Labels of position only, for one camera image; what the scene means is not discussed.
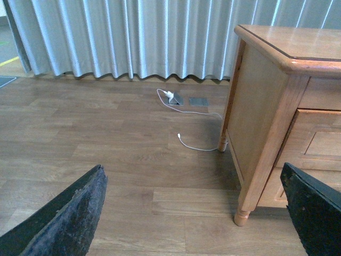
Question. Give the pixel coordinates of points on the wooden drawer cabinet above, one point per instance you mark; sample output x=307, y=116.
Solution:
x=277, y=70

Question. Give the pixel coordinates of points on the white wall plug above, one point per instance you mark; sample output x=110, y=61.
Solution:
x=169, y=94

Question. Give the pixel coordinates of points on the open grey floor socket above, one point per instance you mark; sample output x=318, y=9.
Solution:
x=176, y=100

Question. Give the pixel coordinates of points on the grey pleated curtain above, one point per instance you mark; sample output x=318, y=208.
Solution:
x=144, y=38

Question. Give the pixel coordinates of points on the wooden drawer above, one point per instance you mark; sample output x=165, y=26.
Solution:
x=274, y=195
x=313, y=141

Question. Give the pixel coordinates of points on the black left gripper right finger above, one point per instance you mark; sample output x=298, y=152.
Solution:
x=314, y=208

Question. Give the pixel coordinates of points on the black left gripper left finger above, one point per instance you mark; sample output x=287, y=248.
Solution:
x=64, y=226

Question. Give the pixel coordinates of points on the closed grey floor socket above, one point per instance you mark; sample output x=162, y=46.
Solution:
x=200, y=102

